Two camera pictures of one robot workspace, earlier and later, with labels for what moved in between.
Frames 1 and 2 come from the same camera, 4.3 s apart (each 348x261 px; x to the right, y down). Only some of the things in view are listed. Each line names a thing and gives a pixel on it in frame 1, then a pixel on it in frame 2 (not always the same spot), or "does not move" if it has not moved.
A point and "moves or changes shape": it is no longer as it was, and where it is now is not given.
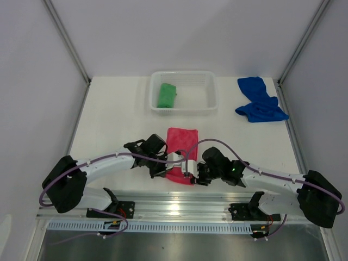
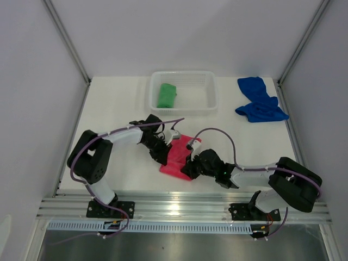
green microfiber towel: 167,96 does not move
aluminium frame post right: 320,11 does not move
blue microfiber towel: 263,107 does not move
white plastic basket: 197,91 does not move
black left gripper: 157,173 -> 161,155
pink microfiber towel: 184,141 moves or changes shape
